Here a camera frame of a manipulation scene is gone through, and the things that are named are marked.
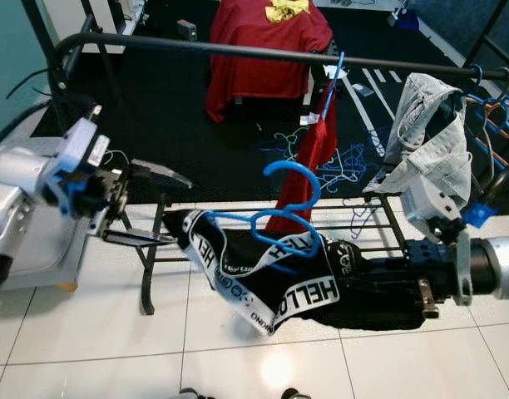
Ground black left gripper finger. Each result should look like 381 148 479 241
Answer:
98 227 179 249
126 158 195 189

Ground black metal clothes rack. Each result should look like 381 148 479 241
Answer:
22 0 509 315

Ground blue plastic hanger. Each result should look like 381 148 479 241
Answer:
209 160 326 275
321 52 347 117

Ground bunch of empty hangers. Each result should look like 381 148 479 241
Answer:
462 65 509 200

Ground grey upholstered ottoman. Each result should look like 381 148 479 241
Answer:
0 199 122 293

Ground white low cabinet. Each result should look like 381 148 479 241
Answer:
55 0 147 55

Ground red cloth covered chair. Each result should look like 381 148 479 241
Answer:
205 0 334 124

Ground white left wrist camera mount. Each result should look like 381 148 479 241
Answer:
51 106 114 217

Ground black jersey white bands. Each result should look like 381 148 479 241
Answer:
171 208 430 337

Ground red shirt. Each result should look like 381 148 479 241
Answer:
264 87 339 235

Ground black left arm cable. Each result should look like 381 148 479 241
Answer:
0 100 97 167

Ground light grey denim shorts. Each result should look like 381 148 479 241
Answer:
364 72 473 242

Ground small grey device green light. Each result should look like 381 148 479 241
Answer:
176 19 197 40

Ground yellow crumpled cloth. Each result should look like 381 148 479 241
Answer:
265 0 311 23

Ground small blue object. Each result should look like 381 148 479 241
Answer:
388 4 418 27

